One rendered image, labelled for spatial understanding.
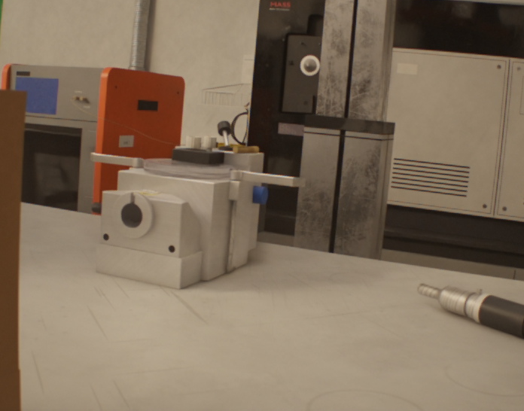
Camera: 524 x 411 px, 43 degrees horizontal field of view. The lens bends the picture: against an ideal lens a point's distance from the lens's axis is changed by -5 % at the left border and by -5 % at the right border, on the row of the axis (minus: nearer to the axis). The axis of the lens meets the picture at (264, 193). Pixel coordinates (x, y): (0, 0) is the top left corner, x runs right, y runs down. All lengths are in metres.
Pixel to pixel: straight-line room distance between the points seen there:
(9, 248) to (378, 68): 1.06
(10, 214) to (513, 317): 0.43
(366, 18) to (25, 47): 3.21
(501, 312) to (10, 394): 0.42
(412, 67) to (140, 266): 1.59
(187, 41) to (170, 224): 3.08
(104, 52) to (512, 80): 2.44
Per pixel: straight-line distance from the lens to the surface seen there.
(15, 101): 0.22
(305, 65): 2.18
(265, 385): 0.42
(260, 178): 0.65
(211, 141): 0.70
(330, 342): 0.51
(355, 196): 1.23
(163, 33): 3.73
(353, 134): 1.23
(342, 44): 1.25
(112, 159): 0.72
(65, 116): 1.87
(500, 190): 2.09
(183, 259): 0.60
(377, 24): 1.25
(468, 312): 0.60
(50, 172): 1.91
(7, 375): 0.23
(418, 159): 2.11
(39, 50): 4.19
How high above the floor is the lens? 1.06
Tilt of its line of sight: 7 degrees down
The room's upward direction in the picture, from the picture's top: 5 degrees clockwise
